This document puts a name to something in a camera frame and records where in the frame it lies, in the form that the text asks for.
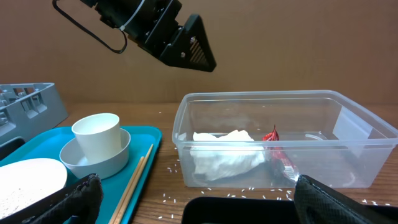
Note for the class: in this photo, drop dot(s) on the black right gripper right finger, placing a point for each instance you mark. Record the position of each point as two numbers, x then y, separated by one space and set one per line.
317 203

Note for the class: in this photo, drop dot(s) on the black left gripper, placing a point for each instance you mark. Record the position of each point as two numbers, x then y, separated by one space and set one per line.
151 24

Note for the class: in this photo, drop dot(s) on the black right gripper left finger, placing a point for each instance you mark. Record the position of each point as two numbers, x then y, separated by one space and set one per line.
77 203

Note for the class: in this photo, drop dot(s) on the white cup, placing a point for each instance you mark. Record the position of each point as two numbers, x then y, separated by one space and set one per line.
99 136

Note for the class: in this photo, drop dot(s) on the grey bowl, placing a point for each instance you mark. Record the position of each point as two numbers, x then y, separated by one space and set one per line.
74 159

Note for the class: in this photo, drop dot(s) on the red snack wrapper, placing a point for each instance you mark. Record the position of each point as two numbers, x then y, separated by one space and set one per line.
283 167

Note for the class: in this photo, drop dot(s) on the white napkin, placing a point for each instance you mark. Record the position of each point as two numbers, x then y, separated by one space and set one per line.
216 162

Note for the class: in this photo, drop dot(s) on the large white plate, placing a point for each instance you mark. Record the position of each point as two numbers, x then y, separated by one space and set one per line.
24 183

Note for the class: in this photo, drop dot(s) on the clear plastic bin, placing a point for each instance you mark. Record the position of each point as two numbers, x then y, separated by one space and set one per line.
328 136

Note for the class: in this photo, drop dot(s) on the grey dish rack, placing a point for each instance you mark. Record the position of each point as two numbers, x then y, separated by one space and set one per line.
28 109

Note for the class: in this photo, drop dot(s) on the black plastic tray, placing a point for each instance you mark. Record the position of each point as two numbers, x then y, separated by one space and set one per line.
239 210

